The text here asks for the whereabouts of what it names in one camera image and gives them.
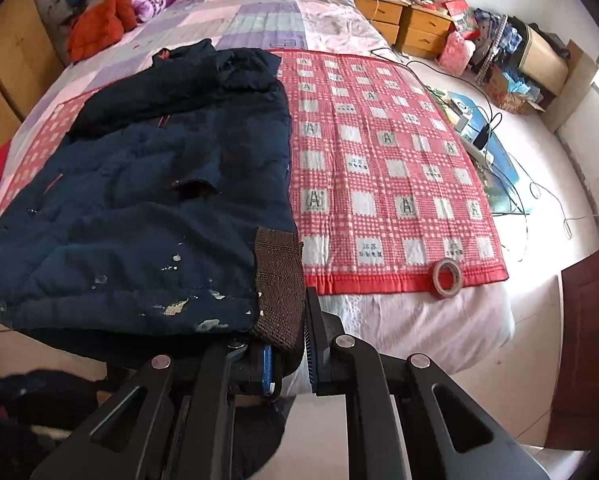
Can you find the pile of blue clothes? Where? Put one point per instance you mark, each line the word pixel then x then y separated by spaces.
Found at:
pixel 488 25

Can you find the white power strip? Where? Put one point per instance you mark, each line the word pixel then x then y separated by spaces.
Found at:
pixel 478 155

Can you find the red white checkered blanket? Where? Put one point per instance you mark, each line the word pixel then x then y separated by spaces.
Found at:
pixel 163 181

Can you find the dark red wooden door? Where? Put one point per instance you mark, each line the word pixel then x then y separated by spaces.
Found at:
pixel 574 418

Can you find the dark clothes pile on floor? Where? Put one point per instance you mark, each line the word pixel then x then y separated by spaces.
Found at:
pixel 38 411

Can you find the pink gift bag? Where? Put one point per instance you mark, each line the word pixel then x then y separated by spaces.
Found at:
pixel 456 54

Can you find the navy blue padded jacket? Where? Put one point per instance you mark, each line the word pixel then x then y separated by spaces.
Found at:
pixel 163 219

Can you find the cardboard box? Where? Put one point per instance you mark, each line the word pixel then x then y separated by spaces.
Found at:
pixel 512 102

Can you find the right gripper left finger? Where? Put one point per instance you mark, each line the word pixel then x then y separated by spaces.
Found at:
pixel 173 419

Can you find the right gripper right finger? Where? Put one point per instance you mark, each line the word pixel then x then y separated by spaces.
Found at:
pixel 406 419

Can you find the orange red jacket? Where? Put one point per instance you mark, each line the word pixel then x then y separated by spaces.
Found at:
pixel 100 27

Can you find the wooden wardrobe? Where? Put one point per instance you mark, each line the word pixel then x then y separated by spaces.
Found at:
pixel 29 63

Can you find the wooden nightstand drawers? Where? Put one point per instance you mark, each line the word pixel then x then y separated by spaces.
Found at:
pixel 411 29

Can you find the pastel patchwork bed sheet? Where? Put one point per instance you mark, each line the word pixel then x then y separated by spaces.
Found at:
pixel 259 25

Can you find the roll of tape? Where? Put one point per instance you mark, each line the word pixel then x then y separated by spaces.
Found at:
pixel 447 278

